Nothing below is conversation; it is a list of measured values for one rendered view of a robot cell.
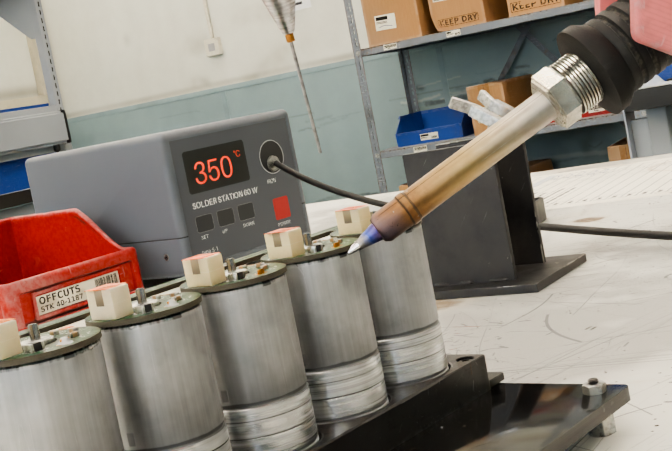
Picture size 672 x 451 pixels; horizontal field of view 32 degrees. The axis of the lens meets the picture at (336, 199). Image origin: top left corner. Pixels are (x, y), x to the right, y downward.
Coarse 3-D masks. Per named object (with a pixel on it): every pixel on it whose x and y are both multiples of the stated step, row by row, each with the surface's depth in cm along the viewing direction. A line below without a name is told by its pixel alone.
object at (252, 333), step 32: (256, 288) 26; (288, 288) 27; (224, 320) 26; (256, 320) 26; (288, 320) 27; (224, 352) 26; (256, 352) 26; (288, 352) 26; (224, 384) 26; (256, 384) 26; (288, 384) 26; (224, 416) 26; (256, 416) 26; (288, 416) 26; (256, 448) 26; (288, 448) 26
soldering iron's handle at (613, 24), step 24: (624, 0) 29; (600, 24) 28; (624, 24) 28; (576, 48) 28; (600, 48) 28; (624, 48) 28; (648, 48) 28; (600, 72) 28; (624, 72) 28; (648, 72) 28; (624, 96) 28
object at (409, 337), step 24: (408, 240) 30; (384, 264) 30; (408, 264) 30; (384, 288) 30; (408, 288) 30; (432, 288) 31; (384, 312) 30; (408, 312) 30; (432, 312) 31; (384, 336) 30; (408, 336) 30; (432, 336) 31; (384, 360) 30; (408, 360) 30; (432, 360) 31; (408, 384) 30
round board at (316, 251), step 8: (320, 240) 30; (328, 240) 30; (336, 240) 29; (344, 240) 29; (352, 240) 29; (312, 248) 28; (320, 248) 28; (328, 248) 29; (336, 248) 28; (344, 248) 28; (264, 256) 29; (296, 256) 28; (304, 256) 28; (312, 256) 28; (320, 256) 28
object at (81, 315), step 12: (336, 228) 32; (312, 240) 32; (264, 252) 30; (240, 264) 29; (156, 288) 27; (168, 288) 28; (132, 300) 27; (84, 312) 26; (48, 324) 25; (60, 324) 25; (24, 336) 24
